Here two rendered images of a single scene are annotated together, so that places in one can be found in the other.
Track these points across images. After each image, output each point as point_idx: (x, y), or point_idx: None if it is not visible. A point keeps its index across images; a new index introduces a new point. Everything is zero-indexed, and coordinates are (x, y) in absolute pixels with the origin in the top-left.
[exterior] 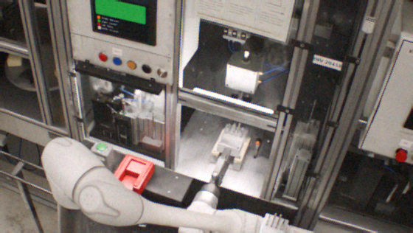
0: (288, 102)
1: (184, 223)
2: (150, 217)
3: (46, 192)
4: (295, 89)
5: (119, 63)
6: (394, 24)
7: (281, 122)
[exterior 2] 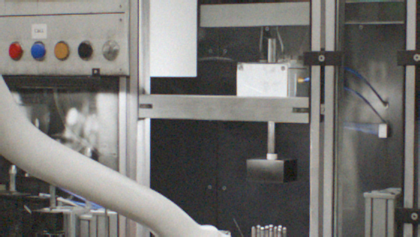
0: (321, 37)
1: (79, 172)
2: (4, 111)
3: None
4: (328, 4)
5: (40, 51)
6: None
7: (316, 93)
